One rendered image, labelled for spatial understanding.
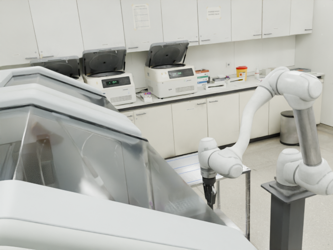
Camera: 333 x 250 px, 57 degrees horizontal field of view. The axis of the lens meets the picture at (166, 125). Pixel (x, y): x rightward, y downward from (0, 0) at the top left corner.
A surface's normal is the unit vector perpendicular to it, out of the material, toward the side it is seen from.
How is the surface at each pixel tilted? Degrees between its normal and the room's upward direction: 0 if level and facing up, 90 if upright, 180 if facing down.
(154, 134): 90
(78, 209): 29
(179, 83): 90
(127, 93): 90
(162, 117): 90
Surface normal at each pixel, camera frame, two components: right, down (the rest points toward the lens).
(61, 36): 0.35, 0.26
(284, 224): -0.41, 0.31
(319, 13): -0.93, 0.18
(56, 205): 0.39, -0.91
